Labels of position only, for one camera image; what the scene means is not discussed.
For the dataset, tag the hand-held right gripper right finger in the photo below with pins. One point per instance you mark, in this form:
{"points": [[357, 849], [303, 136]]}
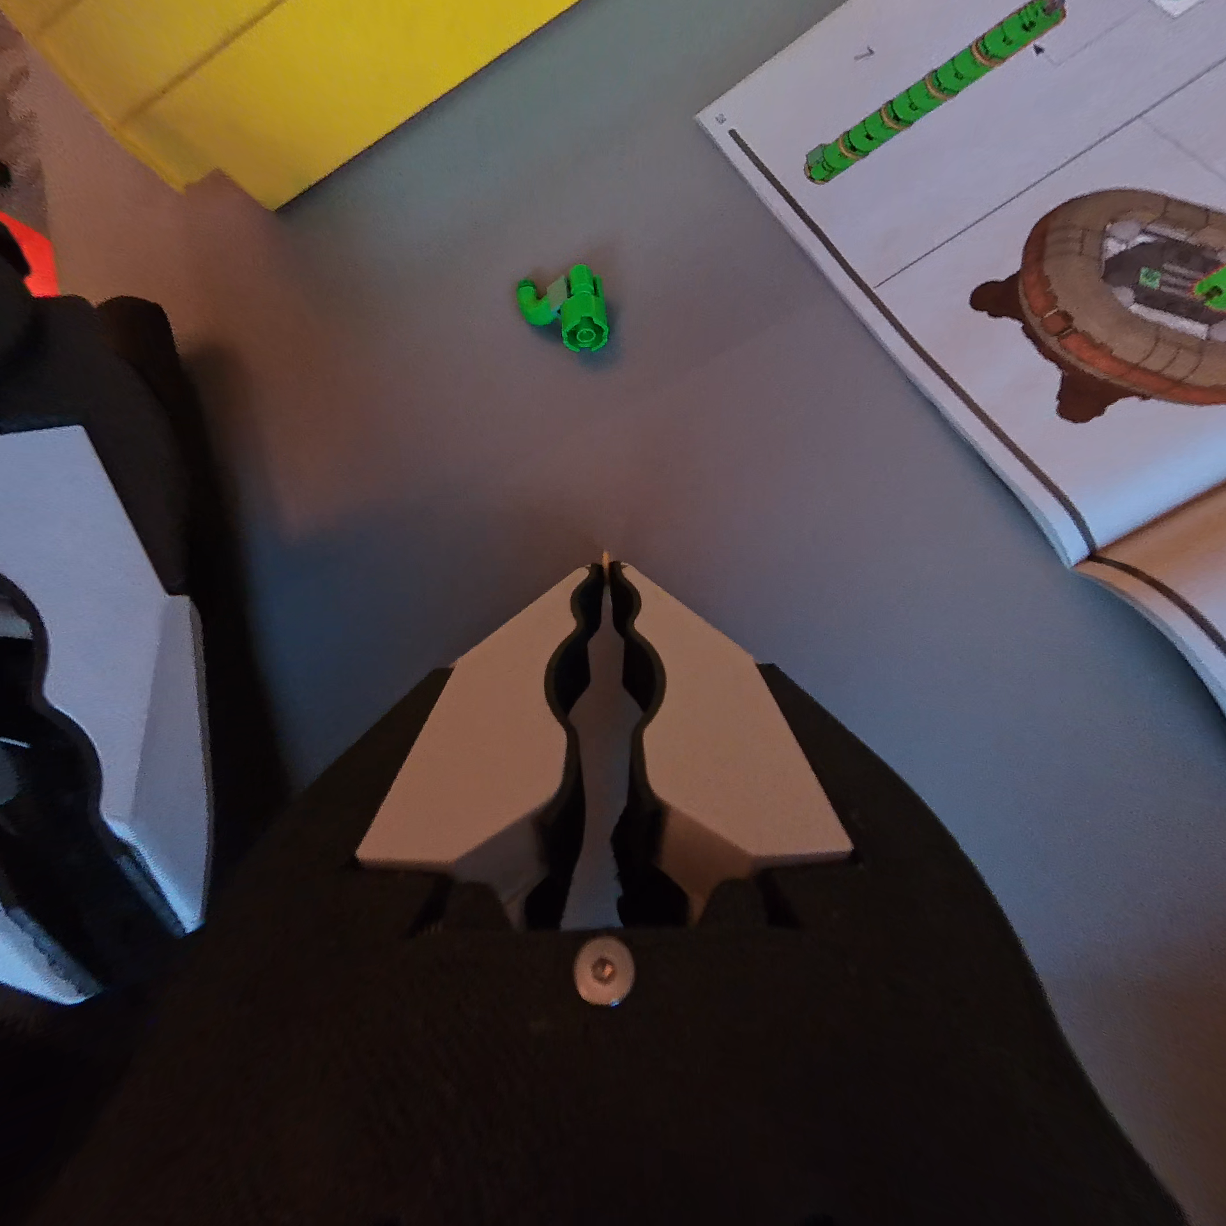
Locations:
{"points": [[737, 765]]}

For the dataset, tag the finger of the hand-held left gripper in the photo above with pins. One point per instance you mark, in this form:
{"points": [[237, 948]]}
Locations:
{"points": [[38, 966], [96, 573]]}

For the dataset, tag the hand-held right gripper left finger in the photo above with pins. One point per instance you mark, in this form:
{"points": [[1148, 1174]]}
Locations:
{"points": [[459, 765]]}

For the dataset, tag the yellow plastic bin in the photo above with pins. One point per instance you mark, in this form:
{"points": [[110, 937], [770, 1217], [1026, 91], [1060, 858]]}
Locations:
{"points": [[287, 75]]}

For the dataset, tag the green brick with curved pipe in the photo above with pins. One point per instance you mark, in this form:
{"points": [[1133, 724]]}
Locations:
{"points": [[580, 315]]}

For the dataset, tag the grey desk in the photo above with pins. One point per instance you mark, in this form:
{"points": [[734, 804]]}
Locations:
{"points": [[671, 459]]}

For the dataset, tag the striped orange traffic cone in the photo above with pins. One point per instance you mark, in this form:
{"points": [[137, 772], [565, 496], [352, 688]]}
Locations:
{"points": [[33, 258]]}

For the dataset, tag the open instruction booklet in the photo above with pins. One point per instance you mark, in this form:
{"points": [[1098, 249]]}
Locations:
{"points": [[958, 286]]}

